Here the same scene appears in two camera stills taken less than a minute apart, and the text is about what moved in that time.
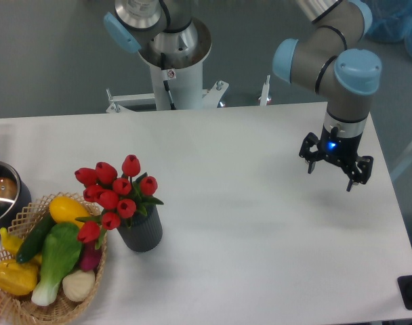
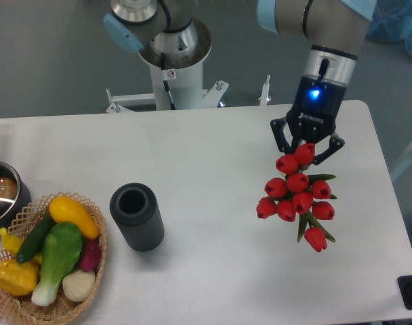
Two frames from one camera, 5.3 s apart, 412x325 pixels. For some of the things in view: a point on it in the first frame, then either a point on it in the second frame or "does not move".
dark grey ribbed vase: [144, 232] does not move
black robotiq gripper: [341, 150] -> [311, 117]
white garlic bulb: [77, 285] does not move
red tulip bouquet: [118, 197] -> [299, 193]
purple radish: [90, 256] does not move
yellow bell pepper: [15, 277] does not move
